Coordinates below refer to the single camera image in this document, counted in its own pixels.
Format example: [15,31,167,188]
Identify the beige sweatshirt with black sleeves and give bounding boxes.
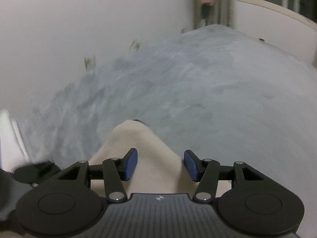
[88,119,233,197]

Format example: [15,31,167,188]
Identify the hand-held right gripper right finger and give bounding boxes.
[183,149,264,202]

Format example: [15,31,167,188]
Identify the white cloth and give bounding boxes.
[0,109,30,174]

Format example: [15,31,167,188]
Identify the grey hanging item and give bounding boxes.
[201,4,211,26]

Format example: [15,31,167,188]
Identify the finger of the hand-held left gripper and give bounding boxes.
[13,161,62,186]

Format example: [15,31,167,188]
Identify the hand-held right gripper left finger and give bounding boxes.
[56,148,138,202]

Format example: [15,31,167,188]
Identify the white wall socket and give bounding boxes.
[84,57,96,70]

